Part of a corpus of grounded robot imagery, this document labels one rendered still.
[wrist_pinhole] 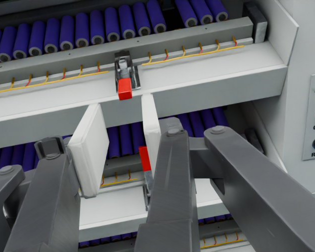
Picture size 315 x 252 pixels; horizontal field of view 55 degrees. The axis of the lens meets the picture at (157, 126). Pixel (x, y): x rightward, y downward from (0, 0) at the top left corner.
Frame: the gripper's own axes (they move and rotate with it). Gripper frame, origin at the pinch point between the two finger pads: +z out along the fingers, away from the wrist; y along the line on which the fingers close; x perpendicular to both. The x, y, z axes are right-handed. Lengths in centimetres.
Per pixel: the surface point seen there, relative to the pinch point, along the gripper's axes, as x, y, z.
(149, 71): 0.2, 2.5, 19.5
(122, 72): 1.2, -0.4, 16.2
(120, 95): 0.1, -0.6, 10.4
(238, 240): -34.5, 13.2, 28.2
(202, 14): 5.3, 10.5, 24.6
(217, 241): -35.0, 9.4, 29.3
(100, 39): 4.6, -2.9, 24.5
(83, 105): -1.7, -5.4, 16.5
